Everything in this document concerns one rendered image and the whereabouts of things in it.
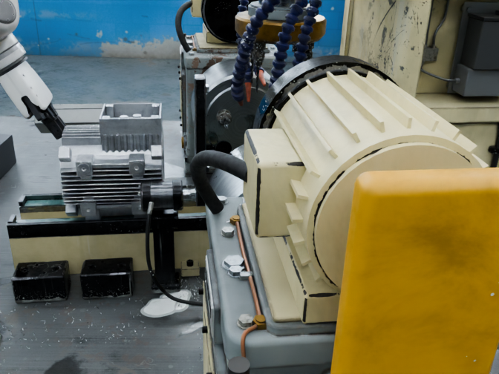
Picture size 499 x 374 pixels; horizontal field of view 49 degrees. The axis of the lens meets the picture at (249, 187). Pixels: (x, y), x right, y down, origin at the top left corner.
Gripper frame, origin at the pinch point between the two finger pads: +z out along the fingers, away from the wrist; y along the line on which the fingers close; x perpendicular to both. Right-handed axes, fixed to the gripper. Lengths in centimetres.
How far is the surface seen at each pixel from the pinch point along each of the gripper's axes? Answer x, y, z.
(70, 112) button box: -0.8, -16.3, 1.6
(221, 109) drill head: 31.2, -14.7, 19.2
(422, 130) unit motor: 51, 77, -1
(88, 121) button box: 1.9, -14.7, 5.3
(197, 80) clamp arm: 33.0, 21.0, 0.8
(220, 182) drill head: 28.7, 34.3, 14.0
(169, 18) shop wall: -8, -550, 66
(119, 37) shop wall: -71, -557, 58
